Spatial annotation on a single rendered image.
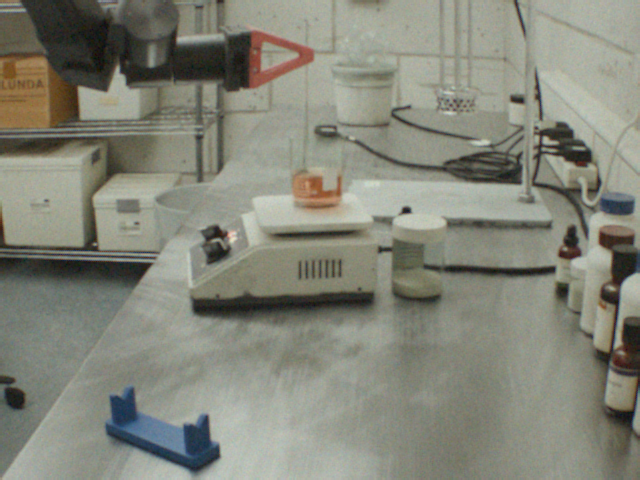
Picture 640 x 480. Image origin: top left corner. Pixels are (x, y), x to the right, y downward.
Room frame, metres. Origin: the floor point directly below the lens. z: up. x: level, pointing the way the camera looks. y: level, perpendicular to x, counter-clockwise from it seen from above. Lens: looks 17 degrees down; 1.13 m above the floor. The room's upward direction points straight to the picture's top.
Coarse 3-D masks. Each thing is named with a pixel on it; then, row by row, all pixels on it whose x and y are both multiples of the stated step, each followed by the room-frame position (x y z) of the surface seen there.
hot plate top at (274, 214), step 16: (256, 208) 1.04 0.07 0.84; (272, 208) 1.04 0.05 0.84; (288, 208) 1.04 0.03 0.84; (352, 208) 1.04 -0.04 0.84; (272, 224) 0.98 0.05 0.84; (288, 224) 0.98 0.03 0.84; (304, 224) 0.98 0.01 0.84; (320, 224) 0.98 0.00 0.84; (336, 224) 0.99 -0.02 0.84; (352, 224) 0.99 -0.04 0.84; (368, 224) 0.99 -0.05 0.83
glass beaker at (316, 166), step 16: (288, 144) 1.06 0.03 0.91; (304, 144) 1.03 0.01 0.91; (320, 144) 1.03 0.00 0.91; (336, 144) 1.03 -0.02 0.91; (304, 160) 1.03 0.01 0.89; (320, 160) 1.03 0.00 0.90; (336, 160) 1.03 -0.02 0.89; (304, 176) 1.03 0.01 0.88; (320, 176) 1.03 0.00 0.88; (336, 176) 1.03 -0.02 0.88; (304, 192) 1.03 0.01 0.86; (320, 192) 1.03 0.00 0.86; (336, 192) 1.03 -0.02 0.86; (304, 208) 1.03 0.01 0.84; (320, 208) 1.03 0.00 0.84; (336, 208) 1.03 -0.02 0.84
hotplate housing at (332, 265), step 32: (256, 224) 1.04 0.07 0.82; (256, 256) 0.97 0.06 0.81; (288, 256) 0.97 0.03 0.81; (320, 256) 0.98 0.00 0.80; (352, 256) 0.98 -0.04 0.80; (192, 288) 0.96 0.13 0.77; (224, 288) 0.96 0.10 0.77; (256, 288) 0.97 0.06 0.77; (288, 288) 0.97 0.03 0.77; (320, 288) 0.98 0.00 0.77; (352, 288) 0.98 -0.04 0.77
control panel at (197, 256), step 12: (228, 228) 1.07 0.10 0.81; (240, 228) 1.05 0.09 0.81; (204, 240) 1.08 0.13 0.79; (228, 240) 1.03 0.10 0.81; (240, 240) 1.01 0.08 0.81; (192, 252) 1.06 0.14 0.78; (228, 252) 0.99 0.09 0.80; (192, 264) 1.02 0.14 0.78; (204, 264) 1.00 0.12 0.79; (216, 264) 0.98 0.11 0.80; (192, 276) 0.98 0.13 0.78
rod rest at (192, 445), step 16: (112, 400) 0.68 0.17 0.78; (128, 400) 0.69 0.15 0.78; (112, 416) 0.68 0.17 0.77; (128, 416) 0.69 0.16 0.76; (144, 416) 0.69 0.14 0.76; (208, 416) 0.65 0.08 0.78; (112, 432) 0.67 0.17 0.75; (128, 432) 0.66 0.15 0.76; (144, 432) 0.66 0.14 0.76; (160, 432) 0.66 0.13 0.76; (176, 432) 0.67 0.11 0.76; (192, 432) 0.63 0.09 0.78; (208, 432) 0.65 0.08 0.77; (144, 448) 0.65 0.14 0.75; (160, 448) 0.64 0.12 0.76; (176, 448) 0.64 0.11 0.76; (192, 448) 0.63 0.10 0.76; (208, 448) 0.64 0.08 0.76; (192, 464) 0.63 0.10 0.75
